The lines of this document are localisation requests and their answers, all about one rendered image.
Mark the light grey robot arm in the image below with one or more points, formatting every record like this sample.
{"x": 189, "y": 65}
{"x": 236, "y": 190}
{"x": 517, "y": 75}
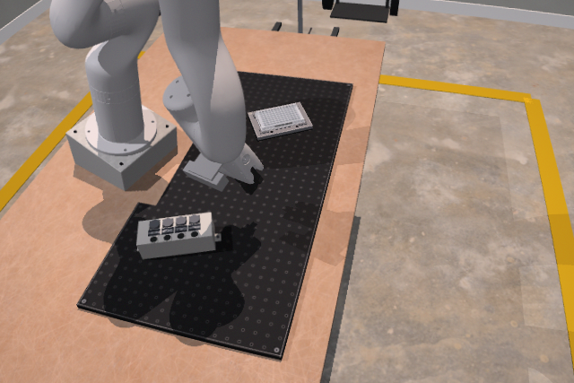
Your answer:
{"x": 193, "y": 35}

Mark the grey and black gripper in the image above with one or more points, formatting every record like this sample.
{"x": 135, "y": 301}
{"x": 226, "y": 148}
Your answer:
{"x": 243, "y": 170}

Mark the white operator panel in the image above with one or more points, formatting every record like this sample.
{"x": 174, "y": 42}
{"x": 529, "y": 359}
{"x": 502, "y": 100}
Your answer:
{"x": 176, "y": 235}

